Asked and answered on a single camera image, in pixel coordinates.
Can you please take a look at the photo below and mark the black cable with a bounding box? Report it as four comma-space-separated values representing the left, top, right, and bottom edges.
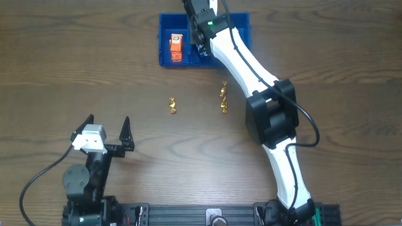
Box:
19, 144, 75, 226
221, 0, 321, 148

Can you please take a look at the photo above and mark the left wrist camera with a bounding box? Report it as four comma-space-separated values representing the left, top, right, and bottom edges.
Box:
71, 124, 107, 154

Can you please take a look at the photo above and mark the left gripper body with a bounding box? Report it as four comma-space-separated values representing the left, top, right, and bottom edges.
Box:
103, 143, 126, 159

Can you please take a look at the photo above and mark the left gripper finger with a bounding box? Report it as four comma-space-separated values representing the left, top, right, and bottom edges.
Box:
70, 114, 95, 142
118, 116, 136, 152

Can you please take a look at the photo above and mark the mounting rail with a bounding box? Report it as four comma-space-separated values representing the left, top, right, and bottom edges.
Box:
62, 202, 342, 226

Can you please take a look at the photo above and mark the blue candy pack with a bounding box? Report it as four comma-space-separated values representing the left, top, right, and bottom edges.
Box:
195, 43, 212, 58

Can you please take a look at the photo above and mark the blue tray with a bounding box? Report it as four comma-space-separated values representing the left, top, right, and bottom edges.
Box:
158, 11, 252, 68

